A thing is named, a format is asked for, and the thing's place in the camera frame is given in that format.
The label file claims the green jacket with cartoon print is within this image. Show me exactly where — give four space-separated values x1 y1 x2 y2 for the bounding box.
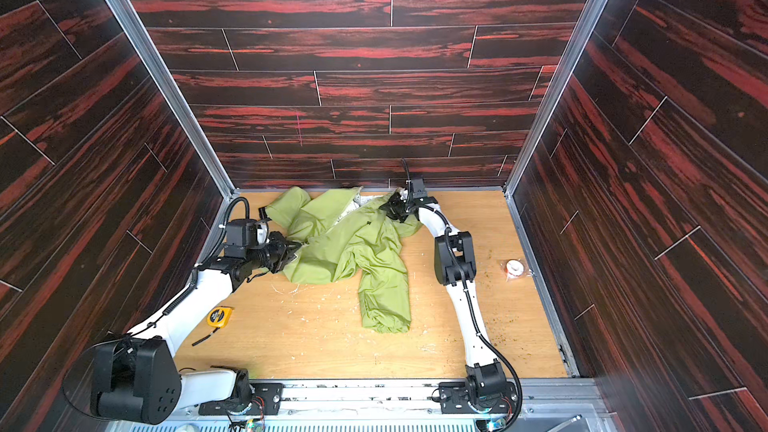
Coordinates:
266 187 421 333

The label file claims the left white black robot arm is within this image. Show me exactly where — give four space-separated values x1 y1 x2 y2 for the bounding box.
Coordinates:
60 232 301 425

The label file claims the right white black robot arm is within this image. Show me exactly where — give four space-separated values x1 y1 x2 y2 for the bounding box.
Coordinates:
381 179 522 426

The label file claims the yellow tape measure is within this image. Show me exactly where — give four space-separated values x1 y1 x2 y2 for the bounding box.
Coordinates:
192 306 234 347

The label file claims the small white tape roll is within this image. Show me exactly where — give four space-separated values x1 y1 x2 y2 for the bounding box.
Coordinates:
503 259 528 280

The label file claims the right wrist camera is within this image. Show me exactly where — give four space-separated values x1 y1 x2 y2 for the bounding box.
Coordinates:
401 159 428 203

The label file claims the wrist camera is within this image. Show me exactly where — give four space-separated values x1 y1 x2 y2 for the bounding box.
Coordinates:
401 159 428 203
223 197 270 258

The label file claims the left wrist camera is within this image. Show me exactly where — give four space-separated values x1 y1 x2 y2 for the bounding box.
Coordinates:
223 197 270 258

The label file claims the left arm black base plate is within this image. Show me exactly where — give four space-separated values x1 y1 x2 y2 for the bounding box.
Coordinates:
198 382 284 418

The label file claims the metal front rail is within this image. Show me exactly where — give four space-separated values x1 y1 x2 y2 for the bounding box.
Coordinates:
104 379 619 432

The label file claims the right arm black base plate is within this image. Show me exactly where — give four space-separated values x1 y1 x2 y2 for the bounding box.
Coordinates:
430 381 518 415

